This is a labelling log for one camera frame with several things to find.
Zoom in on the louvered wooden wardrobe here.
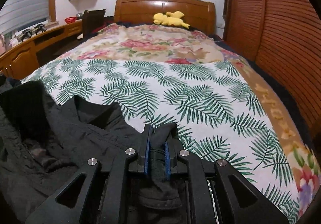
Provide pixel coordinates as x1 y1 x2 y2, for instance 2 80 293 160
224 0 320 128

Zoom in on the yellow plush toy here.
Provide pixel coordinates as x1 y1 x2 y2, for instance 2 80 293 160
153 11 190 30

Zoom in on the black jacket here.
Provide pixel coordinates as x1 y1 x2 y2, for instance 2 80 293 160
1 76 187 223

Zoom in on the long wooden desk cabinet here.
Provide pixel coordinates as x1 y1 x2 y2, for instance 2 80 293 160
1 20 82 80

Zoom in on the dark wooden chair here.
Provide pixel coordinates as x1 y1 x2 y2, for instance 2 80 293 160
77 9 106 40

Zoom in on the wooden headboard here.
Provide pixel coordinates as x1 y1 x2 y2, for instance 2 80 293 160
114 0 216 35

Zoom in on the red basket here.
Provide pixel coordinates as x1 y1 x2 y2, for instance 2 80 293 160
64 16 77 24

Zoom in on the floral and fern bedspread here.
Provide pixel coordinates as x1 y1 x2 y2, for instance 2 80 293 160
26 24 320 223

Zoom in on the grey window blind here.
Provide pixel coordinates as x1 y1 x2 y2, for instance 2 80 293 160
1 0 49 34

